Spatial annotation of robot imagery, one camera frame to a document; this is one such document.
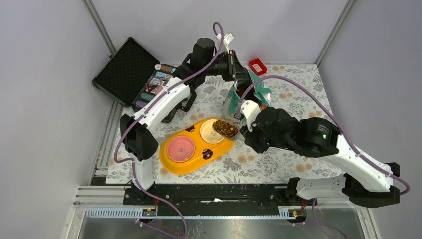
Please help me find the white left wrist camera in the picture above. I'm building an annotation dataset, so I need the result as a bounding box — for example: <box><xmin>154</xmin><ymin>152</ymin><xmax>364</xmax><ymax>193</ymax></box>
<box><xmin>216</xmin><ymin>32</ymin><xmax>235</xmax><ymax>53</ymax></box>

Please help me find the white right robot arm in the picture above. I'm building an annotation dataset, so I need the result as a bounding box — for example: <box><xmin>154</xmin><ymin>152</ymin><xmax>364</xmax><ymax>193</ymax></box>
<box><xmin>240</xmin><ymin>102</ymin><xmax>400</xmax><ymax>208</ymax></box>

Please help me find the clear plastic scoop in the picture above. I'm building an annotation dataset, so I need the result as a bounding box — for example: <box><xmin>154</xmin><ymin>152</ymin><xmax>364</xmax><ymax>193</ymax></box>
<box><xmin>212</xmin><ymin>119</ymin><xmax>245</xmax><ymax>141</ymax></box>

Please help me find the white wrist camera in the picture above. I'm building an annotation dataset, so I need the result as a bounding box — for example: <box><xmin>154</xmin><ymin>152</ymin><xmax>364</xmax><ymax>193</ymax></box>
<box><xmin>241</xmin><ymin>100</ymin><xmax>261</xmax><ymax>132</ymax></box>
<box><xmin>216</xmin><ymin>32</ymin><xmax>235</xmax><ymax>53</ymax></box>

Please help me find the black poker chip case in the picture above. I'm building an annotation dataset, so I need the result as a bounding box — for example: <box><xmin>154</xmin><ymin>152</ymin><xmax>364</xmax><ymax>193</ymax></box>
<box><xmin>92</xmin><ymin>37</ymin><xmax>197</xmax><ymax>112</ymax></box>

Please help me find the small red box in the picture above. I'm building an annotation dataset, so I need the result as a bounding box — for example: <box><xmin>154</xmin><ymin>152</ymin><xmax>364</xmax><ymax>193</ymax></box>
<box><xmin>248</xmin><ymin>58</ymin><xmax>267</xmax><ymax>76</ymax></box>

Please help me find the floral table mat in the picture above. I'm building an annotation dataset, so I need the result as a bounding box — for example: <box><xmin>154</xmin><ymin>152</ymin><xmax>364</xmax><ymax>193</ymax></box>
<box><xmin>105</xmin><ymin>63</ymin><xmax>343</xmax><ymax>185</ymax></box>

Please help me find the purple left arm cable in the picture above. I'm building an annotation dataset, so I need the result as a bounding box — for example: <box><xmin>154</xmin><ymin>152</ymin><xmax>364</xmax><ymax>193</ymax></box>
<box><xmin>113</xmin><ymin>21</ymin><xmax>225</xmax><ymax>239</ymax></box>

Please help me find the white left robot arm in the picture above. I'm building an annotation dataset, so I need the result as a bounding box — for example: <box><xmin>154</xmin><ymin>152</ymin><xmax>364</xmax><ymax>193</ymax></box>
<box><xmin>118</xmin><ymin>34</ymin><xmax>253</xmax><ymax>205</ymax></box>

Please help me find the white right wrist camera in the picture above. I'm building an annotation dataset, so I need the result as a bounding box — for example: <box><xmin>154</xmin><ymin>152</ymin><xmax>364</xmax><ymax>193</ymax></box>
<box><xmin>241</xmin><ymin>100</ymin><xmax>261</xmax><ymax>132</ymax></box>

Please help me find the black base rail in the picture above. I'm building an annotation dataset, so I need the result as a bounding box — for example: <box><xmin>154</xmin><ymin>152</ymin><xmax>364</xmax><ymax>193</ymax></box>
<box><xmin>123</xmin><ymin>184</ymin><xmax>313</xmax><ymax>217</ymax></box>

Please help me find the green dog food bag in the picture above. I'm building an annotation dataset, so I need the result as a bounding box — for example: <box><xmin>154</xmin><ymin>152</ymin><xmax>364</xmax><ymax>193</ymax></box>
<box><xmin>222</xmin><ymin>69</ymin><xmax>271</xmax><ymax>123</ymax></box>

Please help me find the yellow double pet bowl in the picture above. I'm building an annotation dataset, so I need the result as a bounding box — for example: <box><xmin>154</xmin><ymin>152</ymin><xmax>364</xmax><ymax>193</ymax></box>
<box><xmin>159</xmin><ymin>117</ymin><xmax>234</xmax><ymax>175</ymax></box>

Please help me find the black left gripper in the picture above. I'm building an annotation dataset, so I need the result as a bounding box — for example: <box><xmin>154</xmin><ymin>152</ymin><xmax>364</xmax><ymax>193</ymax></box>
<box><xmin>203</xmin><ymin>49</ymin><xmax>252</xmax><ymax>81</ymax></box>

